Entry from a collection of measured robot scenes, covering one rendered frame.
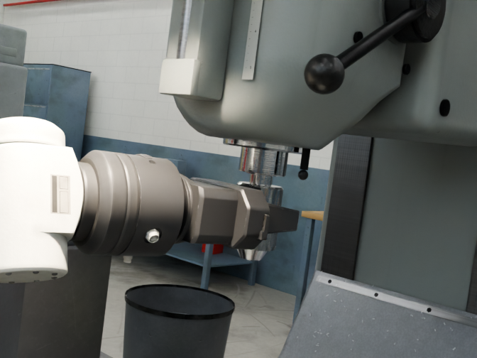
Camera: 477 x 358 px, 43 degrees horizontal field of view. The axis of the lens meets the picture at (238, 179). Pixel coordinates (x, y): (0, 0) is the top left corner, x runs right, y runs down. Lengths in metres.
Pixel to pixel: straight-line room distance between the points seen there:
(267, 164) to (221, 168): 5.79
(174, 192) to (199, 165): 6.08
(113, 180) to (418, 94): 0.32
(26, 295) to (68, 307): 0.06
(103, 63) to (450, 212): 7.40
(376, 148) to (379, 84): 0.38
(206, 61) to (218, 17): 0.04
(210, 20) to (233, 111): 0.08
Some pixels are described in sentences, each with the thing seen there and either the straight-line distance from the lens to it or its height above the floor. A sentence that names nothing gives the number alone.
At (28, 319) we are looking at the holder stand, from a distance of 0.81.
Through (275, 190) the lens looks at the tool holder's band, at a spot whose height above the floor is 1.27.
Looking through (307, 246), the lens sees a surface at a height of 0.62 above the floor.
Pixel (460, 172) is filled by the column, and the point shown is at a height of 1.31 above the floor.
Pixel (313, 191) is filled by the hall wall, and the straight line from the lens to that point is 5.64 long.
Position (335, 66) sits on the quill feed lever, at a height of 1.37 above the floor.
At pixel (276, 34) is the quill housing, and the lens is 0.51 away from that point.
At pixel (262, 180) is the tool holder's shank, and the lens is 0.60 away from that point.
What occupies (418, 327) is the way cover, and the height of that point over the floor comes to 1.08.
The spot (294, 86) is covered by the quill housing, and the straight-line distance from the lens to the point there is 0.51.
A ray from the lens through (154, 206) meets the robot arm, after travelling 0.50.
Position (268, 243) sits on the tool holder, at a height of 1.21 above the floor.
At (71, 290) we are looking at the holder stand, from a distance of 0.83.
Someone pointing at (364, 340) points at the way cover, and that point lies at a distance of 0.94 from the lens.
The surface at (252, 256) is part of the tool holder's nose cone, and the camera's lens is 0.61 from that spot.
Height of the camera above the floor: 1.30
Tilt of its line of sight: 3 degrees down
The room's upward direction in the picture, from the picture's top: 7 degrees clockwise
